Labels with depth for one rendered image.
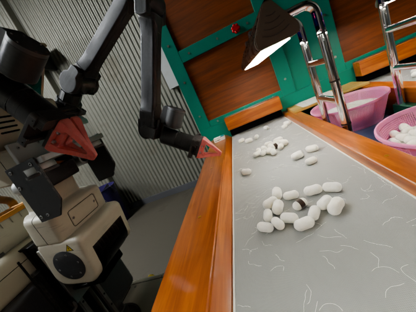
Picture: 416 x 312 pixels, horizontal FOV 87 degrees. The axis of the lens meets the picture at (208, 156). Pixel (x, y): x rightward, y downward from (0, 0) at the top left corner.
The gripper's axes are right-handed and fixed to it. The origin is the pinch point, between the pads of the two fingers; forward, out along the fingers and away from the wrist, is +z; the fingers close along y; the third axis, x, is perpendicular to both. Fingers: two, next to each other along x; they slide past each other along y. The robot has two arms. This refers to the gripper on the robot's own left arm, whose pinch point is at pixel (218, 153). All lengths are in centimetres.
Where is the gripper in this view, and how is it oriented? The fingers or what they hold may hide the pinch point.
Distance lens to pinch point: 72.2
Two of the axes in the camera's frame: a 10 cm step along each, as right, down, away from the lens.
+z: 9.5, 3.1, -0.3
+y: 1.2, -2.9, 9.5
